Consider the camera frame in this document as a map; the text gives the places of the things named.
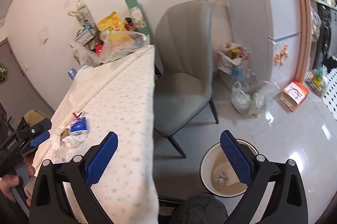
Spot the white tissue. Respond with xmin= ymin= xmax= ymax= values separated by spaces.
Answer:
xmin=62 ymin=133 xmax=88 ymax=148
xmin=215 ymin=172 xmax=232 ymax=186

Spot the blue tissue packet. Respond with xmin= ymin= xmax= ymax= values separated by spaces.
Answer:
xmin=70 ymin=117 xmax=88 ymax=135

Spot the small brown cardboard box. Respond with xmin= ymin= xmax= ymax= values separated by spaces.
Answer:
xmin=59 ymin=128 xmax=69 ymax=141

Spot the red white torn wrapper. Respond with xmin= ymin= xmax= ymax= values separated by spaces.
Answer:
xmin=72 ymin=112 xmax=82 ymax=118

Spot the clear plastic wrapper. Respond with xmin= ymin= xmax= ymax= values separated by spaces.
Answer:
xmin=52 ymin=146 xmax=67 ymax=164

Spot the white round trash bin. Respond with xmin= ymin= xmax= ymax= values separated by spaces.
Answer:
xmin=199 ymin=143 xmax=247 ymax=198

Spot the clear trash bag on floor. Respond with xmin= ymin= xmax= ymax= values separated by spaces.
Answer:
xmin=231 ymin=81 xmax=280 ymax=118

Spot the person's left hand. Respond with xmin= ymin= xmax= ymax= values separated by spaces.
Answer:
xmin=0 ymin=165 xmax=35 ymax=206

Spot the brown chair with black bag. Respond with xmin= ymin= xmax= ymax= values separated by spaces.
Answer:
xmin=17 ymin=109 xmax=51 ymax=131

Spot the grey door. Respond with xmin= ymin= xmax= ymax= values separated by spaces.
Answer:
xmin=1 ymin=40 xmax=54 ymax=127

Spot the floral white tablecloth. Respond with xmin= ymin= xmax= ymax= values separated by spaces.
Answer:
xmin=31 ymin=44 xmax=160 ymax=224

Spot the orange white cardboard box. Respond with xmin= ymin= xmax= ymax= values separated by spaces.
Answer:
xmin=280 ymin=80 xmax=309 ymax=111

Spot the blue drink can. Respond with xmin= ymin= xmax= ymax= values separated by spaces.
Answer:
xmin=68 ymin=68 xmax=77 ymax=81

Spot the white bag with bottles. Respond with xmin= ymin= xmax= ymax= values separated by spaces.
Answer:
xmin=217 ymin=43 xmax=254 ymax=90

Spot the small plastic bag on table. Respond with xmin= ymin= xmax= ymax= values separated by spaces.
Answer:
xmin=69 ymin=40 xmax=101 ymax=67

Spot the smiley face plastic bag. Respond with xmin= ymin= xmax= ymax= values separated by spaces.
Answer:
xmin=306 ymin=65 xmax=328 ymax=98

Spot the fridge magnet cluster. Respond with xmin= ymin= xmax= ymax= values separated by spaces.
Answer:
xmin=274 ymin=43 xmax=289 ymax=66

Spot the red bottle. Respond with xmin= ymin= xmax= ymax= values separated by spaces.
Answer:
xmin=94 ymin=43 xmax=103 ymax=57

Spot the clear plastic bag on table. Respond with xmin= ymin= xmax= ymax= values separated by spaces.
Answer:
xmin=99 ymin=31 xmax=150 ymax=64

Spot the yellow snack bag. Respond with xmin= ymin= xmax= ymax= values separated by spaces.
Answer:
xmin=96 ymin=11 xmax=126 ymax=32

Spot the grey upholstered chair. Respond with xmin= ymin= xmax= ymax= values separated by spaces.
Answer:
xmin=154 ymin=0 xmax=219 ymax=158

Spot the white tote bag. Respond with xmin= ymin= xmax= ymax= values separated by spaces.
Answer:
xmin=67 ymin=0 xmax=98 ymax=36

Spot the green tall box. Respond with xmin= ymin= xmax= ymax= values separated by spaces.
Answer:
xmin=125 ymin=0 xmax=151 ymax=35

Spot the white refrigerator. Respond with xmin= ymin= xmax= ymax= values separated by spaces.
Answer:
xmin=205 ymin=0 xmax=306 ymax=85

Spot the wire basket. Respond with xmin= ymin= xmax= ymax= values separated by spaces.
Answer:
xmin=75 ymin=29 xmax=97 ymax=47

